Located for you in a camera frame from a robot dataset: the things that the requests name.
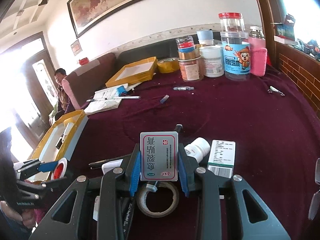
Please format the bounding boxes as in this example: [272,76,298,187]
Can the person's left hand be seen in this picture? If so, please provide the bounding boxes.
[21,206,38,230]

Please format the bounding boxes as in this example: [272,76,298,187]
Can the white plastic jar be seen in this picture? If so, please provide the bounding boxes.
[200,45,224,78]

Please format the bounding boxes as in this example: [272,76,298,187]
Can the clear brown tape roll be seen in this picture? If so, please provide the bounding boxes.
[136,181,180,218]

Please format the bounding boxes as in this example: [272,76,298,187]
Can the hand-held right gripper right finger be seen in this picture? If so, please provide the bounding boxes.
[177,142,292,240]

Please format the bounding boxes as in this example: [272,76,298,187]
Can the framed landscape painting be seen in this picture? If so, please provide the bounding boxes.
[67,0,171,39]

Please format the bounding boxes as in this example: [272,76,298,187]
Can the brown-filled clear jar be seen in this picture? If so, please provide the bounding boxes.
[178,55,204,82]

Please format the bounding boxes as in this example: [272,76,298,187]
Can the green white medicine box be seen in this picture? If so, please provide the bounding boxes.
[207,140,236,178]

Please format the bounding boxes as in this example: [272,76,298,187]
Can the blue white cup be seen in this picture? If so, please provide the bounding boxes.
[196,30,214,47]

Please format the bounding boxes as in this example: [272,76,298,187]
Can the clear frame eyeglasses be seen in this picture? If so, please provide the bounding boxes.
[307,157,320,221]

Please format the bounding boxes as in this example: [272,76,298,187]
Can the white pill bottle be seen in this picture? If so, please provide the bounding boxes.
[184,137,211,165]

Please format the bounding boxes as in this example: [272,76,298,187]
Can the yellow taped foam tray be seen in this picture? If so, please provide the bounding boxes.
[29,109,89,181]
[105,56,158,89]

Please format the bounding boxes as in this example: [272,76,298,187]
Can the blue label clear jar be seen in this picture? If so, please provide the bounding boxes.
[221,31,251,81]

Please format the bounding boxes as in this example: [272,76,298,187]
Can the pink sleeved bottle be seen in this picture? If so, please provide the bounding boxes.
[248,26,268,77]

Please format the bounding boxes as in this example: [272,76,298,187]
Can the grey red-bordered medicine box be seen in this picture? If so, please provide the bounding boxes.
[140,131,179,182]

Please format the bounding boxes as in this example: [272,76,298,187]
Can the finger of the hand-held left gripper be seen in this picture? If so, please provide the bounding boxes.
[17,176,68,199]
[14,158,60,181]

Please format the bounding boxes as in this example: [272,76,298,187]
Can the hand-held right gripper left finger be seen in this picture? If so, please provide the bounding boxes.
[29,143,141,240]

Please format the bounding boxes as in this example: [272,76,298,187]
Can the metal nail clipper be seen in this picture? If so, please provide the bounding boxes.
[267,85,286,97]

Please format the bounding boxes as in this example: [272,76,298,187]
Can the wooden brick-pattern bed frame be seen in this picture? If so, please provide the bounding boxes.
[274,41,320,111]

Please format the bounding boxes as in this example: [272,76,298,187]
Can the small framed picture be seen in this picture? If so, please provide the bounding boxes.
[70,39,83,56]

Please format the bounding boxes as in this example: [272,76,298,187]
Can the red-lidded clear jar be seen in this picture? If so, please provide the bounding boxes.
[218,12,246,34]

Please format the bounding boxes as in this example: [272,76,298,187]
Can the yellow tape roll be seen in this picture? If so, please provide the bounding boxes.
[157,57,180,74]

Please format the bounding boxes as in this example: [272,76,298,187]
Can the maroon sofa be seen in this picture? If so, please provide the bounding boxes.
[62,52,117,116]

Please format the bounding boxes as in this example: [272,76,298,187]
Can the dark sofa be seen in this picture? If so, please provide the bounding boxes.
[116,37,223,66]

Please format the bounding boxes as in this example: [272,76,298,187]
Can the open white book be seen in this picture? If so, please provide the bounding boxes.
[83,85,123,116]

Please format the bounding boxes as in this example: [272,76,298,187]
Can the wooden glass door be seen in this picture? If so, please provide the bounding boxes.
[24,49,62,141]

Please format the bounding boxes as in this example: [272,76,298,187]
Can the red core tape roll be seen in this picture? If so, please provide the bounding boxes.
[51,158,67,181]

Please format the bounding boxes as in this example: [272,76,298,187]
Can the white silver bottle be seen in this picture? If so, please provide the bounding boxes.
[62,118,76,142]

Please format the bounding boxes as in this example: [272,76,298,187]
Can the blue packaged box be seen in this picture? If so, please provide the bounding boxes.
[276,13,296,41]

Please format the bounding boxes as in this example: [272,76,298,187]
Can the maroon velvet blanket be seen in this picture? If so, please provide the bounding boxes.
[62,64,320,240]

